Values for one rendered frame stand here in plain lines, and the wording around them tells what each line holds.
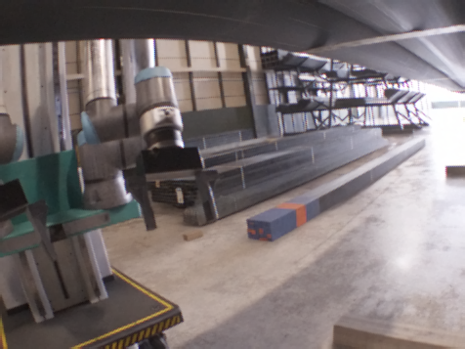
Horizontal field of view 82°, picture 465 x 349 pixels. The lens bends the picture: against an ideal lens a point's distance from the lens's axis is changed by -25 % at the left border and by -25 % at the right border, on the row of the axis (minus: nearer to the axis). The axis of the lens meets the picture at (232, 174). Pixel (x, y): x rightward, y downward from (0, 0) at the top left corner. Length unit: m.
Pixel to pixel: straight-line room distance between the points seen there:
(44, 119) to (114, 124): 0.53
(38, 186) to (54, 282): 0.40
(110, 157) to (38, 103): 0.40
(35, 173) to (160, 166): 0.65
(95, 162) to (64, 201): 0.21
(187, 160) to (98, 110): 0.28
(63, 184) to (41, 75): 0.43
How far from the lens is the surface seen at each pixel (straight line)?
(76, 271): 1.39
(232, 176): 3.86
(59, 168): 1.23
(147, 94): 0.74
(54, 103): 1.29
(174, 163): 0.69
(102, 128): 0.84
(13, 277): 1.46
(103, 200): 1.12
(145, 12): 0.27
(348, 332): 1.39
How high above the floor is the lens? 0.93
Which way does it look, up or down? 8 degrees down
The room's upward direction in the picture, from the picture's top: 8 degrees counter-clockwise
